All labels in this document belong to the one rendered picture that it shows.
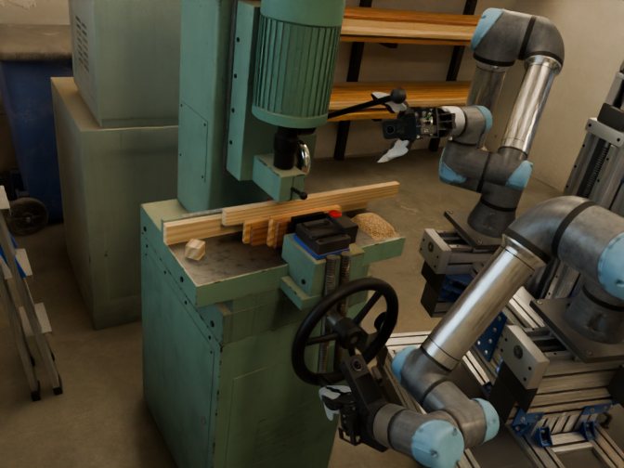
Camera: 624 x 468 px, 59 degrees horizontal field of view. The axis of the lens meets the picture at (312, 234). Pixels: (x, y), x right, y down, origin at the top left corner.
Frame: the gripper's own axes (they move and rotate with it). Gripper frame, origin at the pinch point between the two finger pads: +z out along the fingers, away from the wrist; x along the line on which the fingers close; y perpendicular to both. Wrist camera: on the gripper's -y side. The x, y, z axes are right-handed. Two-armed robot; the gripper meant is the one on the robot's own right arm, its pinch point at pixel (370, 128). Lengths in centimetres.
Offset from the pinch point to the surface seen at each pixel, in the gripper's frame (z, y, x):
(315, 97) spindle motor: 11.9, -3.6, -7.5
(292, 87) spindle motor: 17.2, -4.1, -9.8
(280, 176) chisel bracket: 15.6, -15.6, 8.8
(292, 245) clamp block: 17.9, -9.9, 24.4
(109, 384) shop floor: 42, -113, 81
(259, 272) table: 25.7, -12.3, 29.4
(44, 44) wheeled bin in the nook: 34, -179, -58
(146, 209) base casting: 33, -65, 15
